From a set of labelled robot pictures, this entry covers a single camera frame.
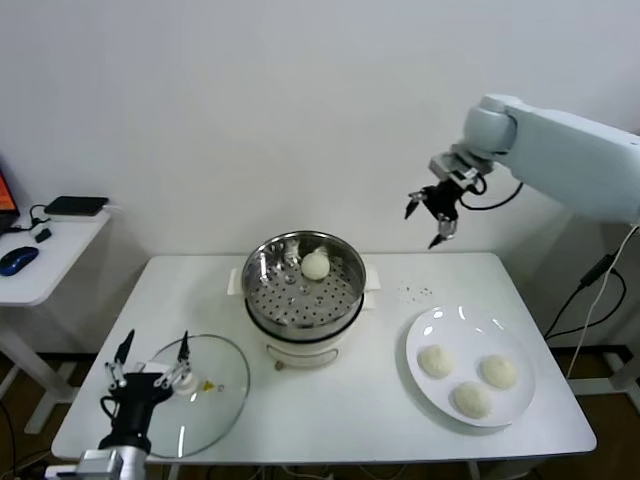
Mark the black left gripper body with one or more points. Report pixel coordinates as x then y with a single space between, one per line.
137 400

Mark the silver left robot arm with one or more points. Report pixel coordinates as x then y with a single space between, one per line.
110 462

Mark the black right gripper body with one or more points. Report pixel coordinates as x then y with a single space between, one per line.
444 200

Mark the flat black device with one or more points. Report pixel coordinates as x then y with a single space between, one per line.
77 205

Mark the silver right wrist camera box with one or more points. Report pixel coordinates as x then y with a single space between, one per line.
450 167

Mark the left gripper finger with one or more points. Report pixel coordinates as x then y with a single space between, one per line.
115 372
182 370

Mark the blue computer mouse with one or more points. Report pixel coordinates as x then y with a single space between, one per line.
19 260

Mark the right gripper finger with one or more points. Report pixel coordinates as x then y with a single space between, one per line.
446 227
417 197

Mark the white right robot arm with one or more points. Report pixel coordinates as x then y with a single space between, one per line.
565 155

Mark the white steamed baozi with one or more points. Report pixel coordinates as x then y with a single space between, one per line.
436 361
315 266
499 371
471 399

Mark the black laptop with orange screen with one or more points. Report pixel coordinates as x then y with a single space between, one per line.
6 190

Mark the flat white box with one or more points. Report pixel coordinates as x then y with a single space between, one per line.
75 218

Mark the white side table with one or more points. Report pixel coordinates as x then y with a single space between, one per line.
65 250

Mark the white round plate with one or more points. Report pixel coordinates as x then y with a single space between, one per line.
440 395

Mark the stainless steel steamer basket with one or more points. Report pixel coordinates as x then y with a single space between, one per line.
305 305

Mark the small black adapter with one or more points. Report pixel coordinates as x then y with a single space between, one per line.
44 234

